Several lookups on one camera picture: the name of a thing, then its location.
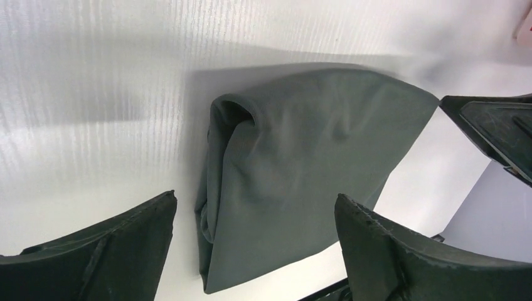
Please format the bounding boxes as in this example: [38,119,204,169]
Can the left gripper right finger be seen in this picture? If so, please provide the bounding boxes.
[334,194,531,300]

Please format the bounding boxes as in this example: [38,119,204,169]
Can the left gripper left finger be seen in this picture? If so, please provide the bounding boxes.
[1,191,178,300]

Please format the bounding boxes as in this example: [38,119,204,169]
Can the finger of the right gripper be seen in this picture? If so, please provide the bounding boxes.
[439,94,531,186]

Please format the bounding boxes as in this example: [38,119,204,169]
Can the dark grey t-shirt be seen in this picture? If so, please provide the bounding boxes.
[195,68,440,294]

